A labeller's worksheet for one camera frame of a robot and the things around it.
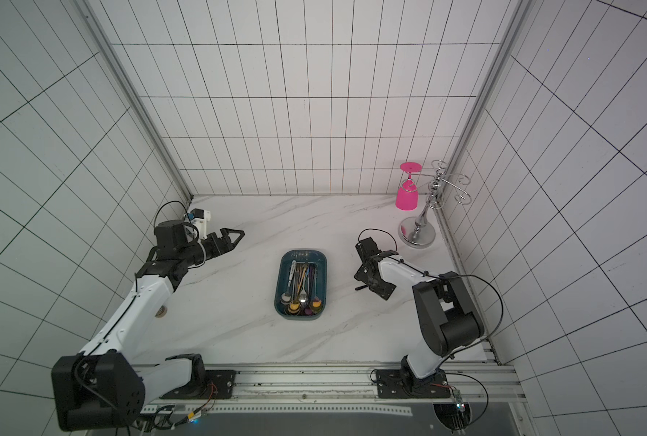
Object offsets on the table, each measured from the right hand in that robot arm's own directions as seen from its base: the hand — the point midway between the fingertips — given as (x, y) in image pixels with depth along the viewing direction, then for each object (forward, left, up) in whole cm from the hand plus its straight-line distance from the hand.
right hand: (362, 281), depth 94 cm
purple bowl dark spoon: (-13, +18, +3) cm, 22 cm away
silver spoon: (-7, +20, +1) cm, 21 cm away
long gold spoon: (-11, +22, +3) cm, 25 cm away
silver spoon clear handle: (-9, +25, +3) cm, 27 cm away
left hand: (+1, +41, +20) cm, 46 cm away
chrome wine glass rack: (+23, -21, 0) cm, 31 cm away
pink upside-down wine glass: (+28, -16, +16) cm, 36 cm away
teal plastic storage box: (-1, +28, +4) cm, 28 cm away
